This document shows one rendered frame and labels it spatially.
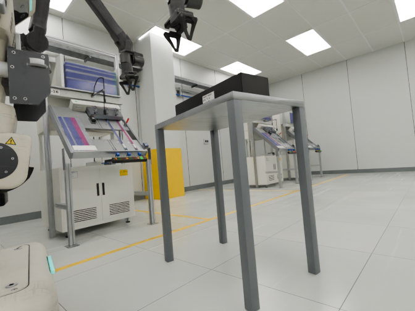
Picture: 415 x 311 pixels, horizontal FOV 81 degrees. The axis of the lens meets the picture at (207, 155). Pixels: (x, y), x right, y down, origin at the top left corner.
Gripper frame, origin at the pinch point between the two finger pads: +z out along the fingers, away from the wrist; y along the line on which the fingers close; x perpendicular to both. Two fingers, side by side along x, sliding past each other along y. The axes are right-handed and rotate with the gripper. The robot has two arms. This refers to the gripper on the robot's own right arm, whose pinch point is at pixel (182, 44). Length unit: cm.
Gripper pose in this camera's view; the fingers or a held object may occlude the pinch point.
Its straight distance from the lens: 94.5
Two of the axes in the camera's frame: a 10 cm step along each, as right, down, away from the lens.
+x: -7.9, 1.2, -6.0
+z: 1.7, 9.9, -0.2
